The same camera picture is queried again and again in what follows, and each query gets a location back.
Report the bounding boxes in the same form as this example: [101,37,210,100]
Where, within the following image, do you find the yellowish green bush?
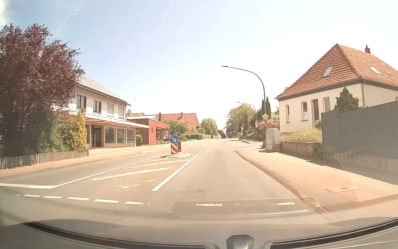
[59,112,88,152]

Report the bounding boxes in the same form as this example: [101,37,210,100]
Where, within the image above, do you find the overgrown grass bank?
[281,128,322,143]

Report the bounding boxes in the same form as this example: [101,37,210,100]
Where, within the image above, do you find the low wooden fence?
[0,149,90,171]

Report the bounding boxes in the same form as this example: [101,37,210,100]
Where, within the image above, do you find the low stone wall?
[279,141,398,178]

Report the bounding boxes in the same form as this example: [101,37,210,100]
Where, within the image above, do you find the cream house with orange roof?
[276,44,398,133]

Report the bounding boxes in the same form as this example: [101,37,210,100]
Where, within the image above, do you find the grey street cabinets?
[266,128,281,151]

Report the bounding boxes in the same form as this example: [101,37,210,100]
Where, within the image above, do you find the grey asphalt road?
[0,138,327,222]

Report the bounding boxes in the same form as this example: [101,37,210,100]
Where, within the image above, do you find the group of green trees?
[225,104,257,138]

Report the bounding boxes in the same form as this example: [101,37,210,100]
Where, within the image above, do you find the white building with canopy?
[56,77,149,150]

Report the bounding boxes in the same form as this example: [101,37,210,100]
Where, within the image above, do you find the reddish paved pavement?
[0,139,199,182]
[235,140,398,213]

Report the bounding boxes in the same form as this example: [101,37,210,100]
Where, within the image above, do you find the dark red leaved tree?
[0,24,85,158]

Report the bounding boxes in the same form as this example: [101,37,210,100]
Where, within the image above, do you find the blue arrow sign with beacon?
[169,133,182,155]

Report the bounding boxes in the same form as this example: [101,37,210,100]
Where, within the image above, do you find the car's own bonnet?
[0,188,398,249]

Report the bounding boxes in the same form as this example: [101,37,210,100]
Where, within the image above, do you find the grey fence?
[321,95,398,161]

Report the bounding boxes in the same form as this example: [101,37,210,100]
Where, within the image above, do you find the weeping willow tree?
[201,118,218,136]

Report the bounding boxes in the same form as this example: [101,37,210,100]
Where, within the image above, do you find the red tiled roof building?
[158,112,202,134]

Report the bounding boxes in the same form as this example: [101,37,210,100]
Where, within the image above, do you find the road markings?
[0,140,308,216]

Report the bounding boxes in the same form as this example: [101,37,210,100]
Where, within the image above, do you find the red flat roofed building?
[127,115,170,145]

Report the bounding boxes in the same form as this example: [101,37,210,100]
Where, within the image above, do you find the curved lamp post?
[221,65,268,139]
[237,102,258,122]

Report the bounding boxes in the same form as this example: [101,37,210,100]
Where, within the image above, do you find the dark conifer tree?
[334,87,360,113]

